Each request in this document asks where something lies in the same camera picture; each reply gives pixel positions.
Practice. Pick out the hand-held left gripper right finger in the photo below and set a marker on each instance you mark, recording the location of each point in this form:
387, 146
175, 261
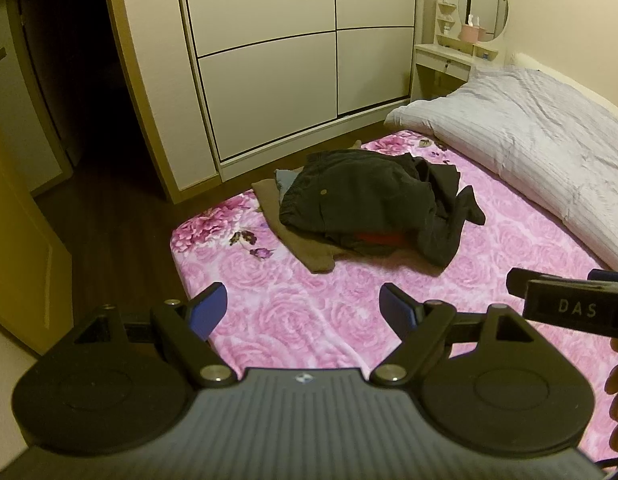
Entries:
395, 307

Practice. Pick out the black leggings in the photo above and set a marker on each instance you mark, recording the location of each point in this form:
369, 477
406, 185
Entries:
449, 210

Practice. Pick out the red garment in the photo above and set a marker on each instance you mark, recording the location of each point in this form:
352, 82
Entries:
381, 238

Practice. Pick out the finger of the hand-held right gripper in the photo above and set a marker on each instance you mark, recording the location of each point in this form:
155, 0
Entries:
519, 282
609, 276

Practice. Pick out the yellow door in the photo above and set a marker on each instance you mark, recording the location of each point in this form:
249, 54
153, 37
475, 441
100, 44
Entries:
24, 240

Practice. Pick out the light blue cloth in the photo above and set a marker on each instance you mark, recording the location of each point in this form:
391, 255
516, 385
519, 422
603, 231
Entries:
286, 181

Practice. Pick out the cream headboard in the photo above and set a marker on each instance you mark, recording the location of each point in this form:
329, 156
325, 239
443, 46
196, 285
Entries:
526, 60

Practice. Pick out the white vanity table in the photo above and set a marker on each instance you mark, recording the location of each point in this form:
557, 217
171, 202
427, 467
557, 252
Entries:
439, 57

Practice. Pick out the cream sliding-door wardrobe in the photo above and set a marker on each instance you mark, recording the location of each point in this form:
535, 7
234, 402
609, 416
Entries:
264, 85

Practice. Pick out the white door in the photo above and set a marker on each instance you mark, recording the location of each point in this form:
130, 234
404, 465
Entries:
19, 110

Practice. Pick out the round mirror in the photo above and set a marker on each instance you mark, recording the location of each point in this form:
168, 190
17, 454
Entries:
489, 5

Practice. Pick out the grey striped duvet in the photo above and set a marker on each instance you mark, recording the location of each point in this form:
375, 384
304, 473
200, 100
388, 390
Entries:
529, 145

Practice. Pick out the dark elastic-waist pants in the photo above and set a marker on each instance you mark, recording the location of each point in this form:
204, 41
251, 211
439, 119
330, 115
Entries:
359, 195

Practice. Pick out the brown cloth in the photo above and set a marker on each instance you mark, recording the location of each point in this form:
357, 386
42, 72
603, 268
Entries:
294, 245

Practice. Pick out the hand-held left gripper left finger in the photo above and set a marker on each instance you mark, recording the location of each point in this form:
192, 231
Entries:
209, 307

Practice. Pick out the pink box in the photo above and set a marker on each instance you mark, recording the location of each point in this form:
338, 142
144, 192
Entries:
471, 33

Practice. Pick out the small white shelf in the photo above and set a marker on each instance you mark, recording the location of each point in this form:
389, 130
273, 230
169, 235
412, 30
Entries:
445, 22

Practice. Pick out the pink floral blanket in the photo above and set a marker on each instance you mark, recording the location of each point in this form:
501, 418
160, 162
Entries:
299, 300

